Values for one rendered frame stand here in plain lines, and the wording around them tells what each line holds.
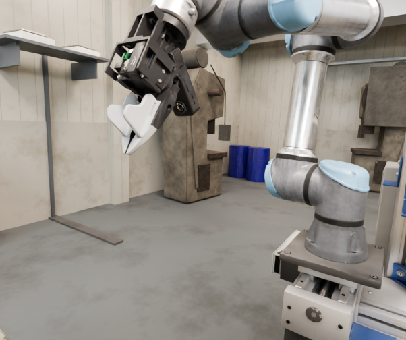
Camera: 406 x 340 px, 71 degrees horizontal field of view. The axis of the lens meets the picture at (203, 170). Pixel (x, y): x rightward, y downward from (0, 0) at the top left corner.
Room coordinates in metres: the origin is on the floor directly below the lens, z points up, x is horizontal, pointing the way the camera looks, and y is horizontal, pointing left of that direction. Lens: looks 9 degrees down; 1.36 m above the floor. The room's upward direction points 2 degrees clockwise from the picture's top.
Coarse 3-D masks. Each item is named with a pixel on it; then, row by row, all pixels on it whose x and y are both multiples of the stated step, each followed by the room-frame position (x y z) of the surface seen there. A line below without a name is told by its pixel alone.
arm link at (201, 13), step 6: (192, 0) 0.48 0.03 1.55; (198, 0) 0.50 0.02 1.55; (204, 0) 0.52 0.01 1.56; (210, 0) 0.52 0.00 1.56; (216, 0) 0.53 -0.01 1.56; (198, 6) 0.50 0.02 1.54; (204, 6) 0.52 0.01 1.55; (210, 6) 0.53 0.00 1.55; (198, 12) 0.51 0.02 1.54; (204, 12) 0.53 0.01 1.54; (198, 18) 0.54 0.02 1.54
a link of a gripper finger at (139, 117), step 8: (144, 96) 0.42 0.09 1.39; (152, 96) 0.43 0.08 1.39; (144, 104) 0.42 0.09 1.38; (152, 104) 0.43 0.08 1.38; (128, 112) 0.40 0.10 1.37; (136, 112) 0.41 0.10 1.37; (144, 112) 0.42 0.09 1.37; (152, 112) 0.43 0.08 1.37; (128, 120) 0.40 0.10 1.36; (136, 120) 0.41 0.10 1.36; (144, 120) 0.42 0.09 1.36; (136, 128) 0.41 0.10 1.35; (144, 128) 0.42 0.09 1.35; (152, 128) 0.42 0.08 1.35; (136, 136) 0.42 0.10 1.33; (144, 136) 0.42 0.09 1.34; (136, 144) 0.41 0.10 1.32; (128, 152) 0.41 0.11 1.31
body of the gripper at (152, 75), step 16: (144, 16) 0.45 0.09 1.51; (160, 16) 0.45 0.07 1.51; (128, 32) 0.45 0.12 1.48; (144, 32) 0.45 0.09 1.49; (160, 32) 0.45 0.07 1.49; (176, 32) 0.47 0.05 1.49; (128, 48) 0.45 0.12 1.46; (144, 48) 0.40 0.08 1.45; (160, 48) 0.43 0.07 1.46; (128, 64) 0.41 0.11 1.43; (144, 64) 0.42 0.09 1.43; (160, 64) 0.43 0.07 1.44; (128, 80) 0.44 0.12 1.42; (144, 80) 0.41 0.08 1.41; (160, 80) 0.43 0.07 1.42; (176, 80) 0.46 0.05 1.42
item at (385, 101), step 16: (400, 64) 6.13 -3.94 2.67; (384, 80) 5.83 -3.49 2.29; (400, 80) 5.73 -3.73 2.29; (368, 96) 5.92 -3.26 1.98; (384, 96) 5.81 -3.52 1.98; (400, 96) 5.72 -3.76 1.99; (368, 112) 5.90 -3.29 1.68; (384, 112) 5.80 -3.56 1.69; (400, 112) 5.71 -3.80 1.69; (368, 128) 6.30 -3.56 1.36; (384, 128) 6.11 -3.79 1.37; (400, 128) 5.95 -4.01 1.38; (384, 144) 6.03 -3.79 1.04; (400, 144) 5.93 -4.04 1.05; (352, 160) 6.56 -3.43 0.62; (368, 160) 6.13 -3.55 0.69; (384, 160) 6.02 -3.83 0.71
